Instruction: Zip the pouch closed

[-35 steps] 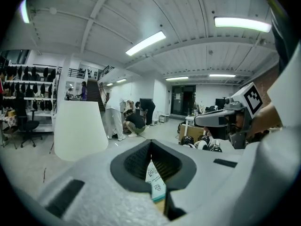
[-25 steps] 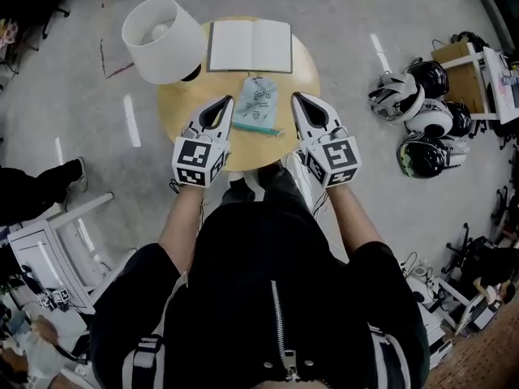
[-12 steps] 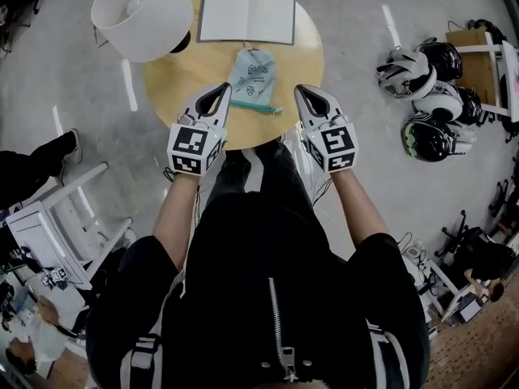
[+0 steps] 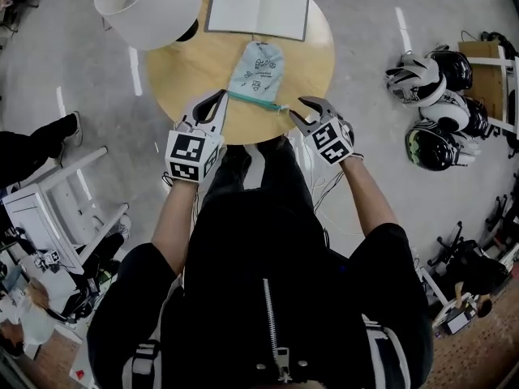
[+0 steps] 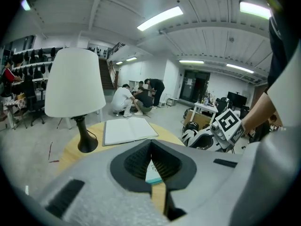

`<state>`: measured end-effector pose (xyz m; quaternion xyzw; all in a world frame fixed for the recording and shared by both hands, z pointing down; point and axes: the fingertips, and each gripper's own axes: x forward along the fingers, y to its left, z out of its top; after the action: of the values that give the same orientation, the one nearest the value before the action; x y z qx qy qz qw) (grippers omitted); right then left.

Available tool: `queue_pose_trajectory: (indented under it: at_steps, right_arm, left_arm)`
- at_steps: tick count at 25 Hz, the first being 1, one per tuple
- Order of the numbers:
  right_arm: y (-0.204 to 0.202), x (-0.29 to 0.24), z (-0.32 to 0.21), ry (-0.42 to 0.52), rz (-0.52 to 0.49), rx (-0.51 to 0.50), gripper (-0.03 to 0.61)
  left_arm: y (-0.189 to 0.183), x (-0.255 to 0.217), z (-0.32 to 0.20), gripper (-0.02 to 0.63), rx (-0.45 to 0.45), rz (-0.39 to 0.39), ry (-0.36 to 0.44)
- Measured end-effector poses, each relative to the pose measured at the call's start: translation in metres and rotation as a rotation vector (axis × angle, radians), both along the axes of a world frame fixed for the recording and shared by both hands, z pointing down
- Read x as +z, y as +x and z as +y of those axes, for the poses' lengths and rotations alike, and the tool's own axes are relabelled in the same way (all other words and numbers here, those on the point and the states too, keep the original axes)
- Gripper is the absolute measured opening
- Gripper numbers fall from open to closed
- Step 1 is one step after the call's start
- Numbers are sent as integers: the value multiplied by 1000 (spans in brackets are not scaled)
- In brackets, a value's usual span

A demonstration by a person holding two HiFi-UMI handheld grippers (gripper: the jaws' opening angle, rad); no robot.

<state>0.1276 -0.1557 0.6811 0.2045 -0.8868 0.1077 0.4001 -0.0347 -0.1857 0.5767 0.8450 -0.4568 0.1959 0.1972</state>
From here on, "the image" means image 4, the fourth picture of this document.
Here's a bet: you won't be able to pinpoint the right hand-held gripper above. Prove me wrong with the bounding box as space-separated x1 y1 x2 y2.
288 96 358 166

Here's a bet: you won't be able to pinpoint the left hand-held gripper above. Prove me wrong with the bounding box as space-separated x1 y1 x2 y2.
164 89 229 184

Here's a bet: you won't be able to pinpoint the light blue printed pouch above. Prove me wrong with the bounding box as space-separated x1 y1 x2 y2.
225 41 291 116

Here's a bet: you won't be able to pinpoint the person's right forearm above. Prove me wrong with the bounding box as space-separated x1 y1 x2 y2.
341 155 401 243

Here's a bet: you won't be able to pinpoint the person's left forearm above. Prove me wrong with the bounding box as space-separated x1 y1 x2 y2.
151 175 200 276

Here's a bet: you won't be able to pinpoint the person's black trousers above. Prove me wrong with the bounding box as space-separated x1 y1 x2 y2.
201 135 316 218

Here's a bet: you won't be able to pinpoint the open blank notebook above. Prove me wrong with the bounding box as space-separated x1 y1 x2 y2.
204 0 311 42

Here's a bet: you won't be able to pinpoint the white lamp shade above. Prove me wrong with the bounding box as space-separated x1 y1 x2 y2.
93 0 203 52

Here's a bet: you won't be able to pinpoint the black helmet with green visor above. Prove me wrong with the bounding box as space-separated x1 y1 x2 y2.
405 118 464 173

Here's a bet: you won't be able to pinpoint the plain white helmet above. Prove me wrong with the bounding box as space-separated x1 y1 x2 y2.
418 90 472 126

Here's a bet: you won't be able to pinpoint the glossy black helmet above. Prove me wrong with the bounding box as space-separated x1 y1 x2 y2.
428 48 474 92

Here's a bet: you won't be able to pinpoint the brown cardboard sheet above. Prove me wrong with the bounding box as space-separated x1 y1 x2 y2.
457 41 508 122

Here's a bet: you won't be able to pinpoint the person's black jacket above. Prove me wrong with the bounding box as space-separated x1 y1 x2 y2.
86 200 435 389

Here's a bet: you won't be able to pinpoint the white table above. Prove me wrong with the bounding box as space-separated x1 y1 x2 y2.
1 145 131 276

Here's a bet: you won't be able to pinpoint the black office chair base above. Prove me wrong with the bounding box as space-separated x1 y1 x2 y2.
427 220 510 295

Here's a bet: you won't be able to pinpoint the spare hand-held gripper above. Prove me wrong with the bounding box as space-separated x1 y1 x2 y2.
33 248 62 274

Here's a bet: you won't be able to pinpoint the white tablet device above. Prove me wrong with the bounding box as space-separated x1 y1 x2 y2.
443 307 474 336

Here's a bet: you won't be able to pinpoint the white metal frame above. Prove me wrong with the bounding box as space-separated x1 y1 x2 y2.
465 45 519 134

